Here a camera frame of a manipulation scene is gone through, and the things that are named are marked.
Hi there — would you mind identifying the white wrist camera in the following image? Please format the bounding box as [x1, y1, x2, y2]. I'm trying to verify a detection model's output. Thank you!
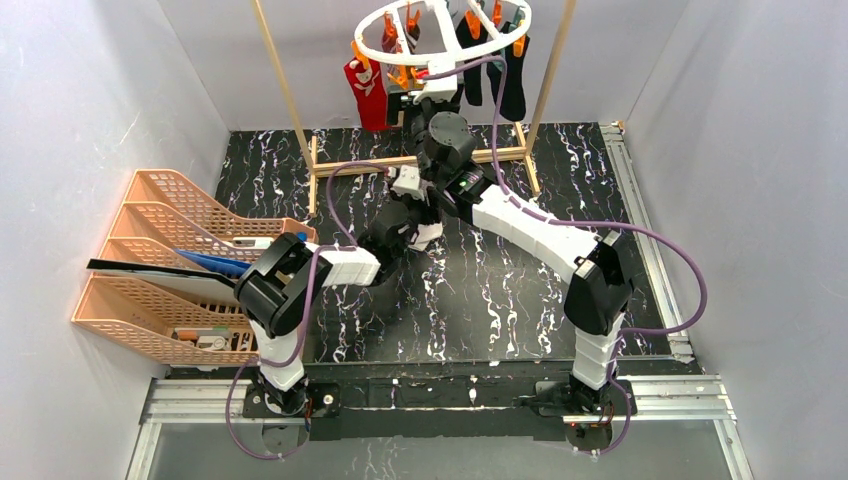
[389, 165, 426, 201]
[417, 59, 458, 103]

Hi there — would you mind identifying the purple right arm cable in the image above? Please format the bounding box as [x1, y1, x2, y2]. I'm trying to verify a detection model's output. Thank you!
[423, 54, 709, 457]

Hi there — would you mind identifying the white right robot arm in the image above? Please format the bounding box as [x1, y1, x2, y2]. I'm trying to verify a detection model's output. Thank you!
[387, 93, 634, 414]

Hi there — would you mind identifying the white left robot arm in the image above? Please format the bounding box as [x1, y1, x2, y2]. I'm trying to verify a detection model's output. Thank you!
[234, 194, 441, 416]

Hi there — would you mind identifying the white sock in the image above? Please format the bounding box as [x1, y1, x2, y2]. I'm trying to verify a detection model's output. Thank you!
[408, 223, 443, 252]

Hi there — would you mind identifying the peach mesh file rack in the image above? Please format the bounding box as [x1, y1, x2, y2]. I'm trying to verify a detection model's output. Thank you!
[71, 169, 317, 367]

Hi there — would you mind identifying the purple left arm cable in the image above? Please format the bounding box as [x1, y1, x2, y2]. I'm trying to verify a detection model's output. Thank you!
[223, 160, 399, 462]

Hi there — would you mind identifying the wooden hanging rack frame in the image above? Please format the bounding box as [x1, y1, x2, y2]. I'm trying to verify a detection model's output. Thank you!
[250, 0, 579, 217]

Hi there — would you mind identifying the black white folder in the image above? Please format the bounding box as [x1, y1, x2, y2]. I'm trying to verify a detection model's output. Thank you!
[86, 258, 238, 305]

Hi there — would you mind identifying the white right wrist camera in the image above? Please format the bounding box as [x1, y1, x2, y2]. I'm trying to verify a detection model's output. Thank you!
[417, 59, 458, 103]

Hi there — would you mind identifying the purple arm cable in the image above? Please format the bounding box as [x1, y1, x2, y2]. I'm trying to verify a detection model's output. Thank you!
[423, 54, 709, 457]
[223, 160, 399, 462]

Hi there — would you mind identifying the white round clip hanger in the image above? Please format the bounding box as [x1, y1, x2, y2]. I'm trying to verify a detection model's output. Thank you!
[352, 1, 533, 66]

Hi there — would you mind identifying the orange clothes peg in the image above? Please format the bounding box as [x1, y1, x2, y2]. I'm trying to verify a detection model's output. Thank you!
[386, 65, 423, 91]

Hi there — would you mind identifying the red bear sock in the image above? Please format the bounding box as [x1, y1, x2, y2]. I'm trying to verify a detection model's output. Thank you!
[344, 58, 390, 132]

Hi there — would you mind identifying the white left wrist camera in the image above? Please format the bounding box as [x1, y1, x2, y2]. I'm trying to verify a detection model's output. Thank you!
[389, 165, 426, 201]

